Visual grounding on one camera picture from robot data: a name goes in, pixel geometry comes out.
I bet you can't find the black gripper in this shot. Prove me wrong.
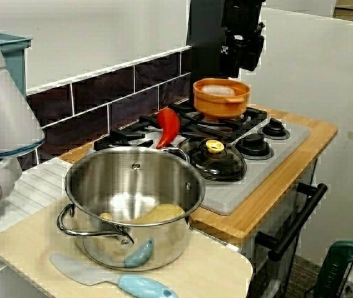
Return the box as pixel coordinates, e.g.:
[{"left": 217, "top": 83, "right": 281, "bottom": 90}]
[{"left": 219, "top": 0, "right": 266, "bottom": 78}]

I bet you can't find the orange plastic pot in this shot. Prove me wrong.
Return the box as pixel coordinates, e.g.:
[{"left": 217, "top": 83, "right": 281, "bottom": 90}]
[{"left": 193, "top": 78, "right": 251, "bottom": 119}]

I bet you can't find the black burner grate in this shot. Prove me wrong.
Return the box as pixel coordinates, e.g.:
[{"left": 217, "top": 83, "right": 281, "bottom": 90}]
[
  {"left": 94, "top": 114, "right": 183, "bottom": 153},
  {"left": 163, "top": 102, "right": 268, "bottom": 142}
]

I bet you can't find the black stove knob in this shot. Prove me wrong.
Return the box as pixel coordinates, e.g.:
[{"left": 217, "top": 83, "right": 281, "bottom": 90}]
[
  {"left": 234, "top": 133, "right": 275, "bottom": 161},
  {"left": 257, "top": 117, "right": 291, "bottom": 140}
]

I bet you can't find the red toy pepper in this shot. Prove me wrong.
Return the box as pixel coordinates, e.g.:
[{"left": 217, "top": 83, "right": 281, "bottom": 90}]
[{"left": 156, "top": 107, "right": 181, "bottom": 150}]

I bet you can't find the glass lid yellow knob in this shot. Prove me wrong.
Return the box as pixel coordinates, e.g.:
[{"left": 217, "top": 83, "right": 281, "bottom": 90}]
[{"left": 176, "top": 136, "right": 247, "bottom": 183}]

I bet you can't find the grey toy stove plate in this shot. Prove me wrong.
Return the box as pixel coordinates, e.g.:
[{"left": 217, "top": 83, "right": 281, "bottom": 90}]
[{"left": 93, "top": 105, "right": 311, "bottom": 215}]

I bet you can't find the dark tile backsplash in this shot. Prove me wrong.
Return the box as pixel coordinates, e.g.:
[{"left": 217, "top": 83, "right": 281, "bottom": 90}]
[{"left": 17, "top": 46, "right": 193, "bottom": 170}]

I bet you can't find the white toy kitchen cabinet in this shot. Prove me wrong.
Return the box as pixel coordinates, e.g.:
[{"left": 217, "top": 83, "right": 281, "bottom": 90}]
[{"left": 237, "top": 155, "right": 320, "bottom": 298}]

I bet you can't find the stainless steel pot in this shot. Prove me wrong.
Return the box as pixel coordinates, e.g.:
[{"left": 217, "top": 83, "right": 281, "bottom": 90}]
[{"left": 56, "top": 146, "right": 207, "bottom": 273}]

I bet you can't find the light wooden cutting board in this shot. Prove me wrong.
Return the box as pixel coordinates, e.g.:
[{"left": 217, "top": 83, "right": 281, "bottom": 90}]
[{"left": 0, "top": 194, "right": 254, "bottom": 298}]

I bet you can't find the green clamp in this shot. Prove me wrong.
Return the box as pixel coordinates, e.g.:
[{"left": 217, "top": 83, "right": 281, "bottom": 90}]
[{"left": 313, "top": 240, "right": 353, "bottom": 298}]

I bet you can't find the white ribbed sink drainboard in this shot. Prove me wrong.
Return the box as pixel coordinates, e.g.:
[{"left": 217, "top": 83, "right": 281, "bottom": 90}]
[{"left": 0, "top": 156, "right": 73, "bottom": 280}]

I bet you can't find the black oven door handle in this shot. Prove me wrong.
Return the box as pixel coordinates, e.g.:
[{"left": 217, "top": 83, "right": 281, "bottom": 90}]
[{"left": 255, "top": 182, "right": 329, "bottom": 262}]

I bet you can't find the blue handled grey spatula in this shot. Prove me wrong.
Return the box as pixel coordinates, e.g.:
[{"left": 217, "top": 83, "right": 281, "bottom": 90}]
[{"left": 49, "top": 253, "right": 180, "bottom": 298}]

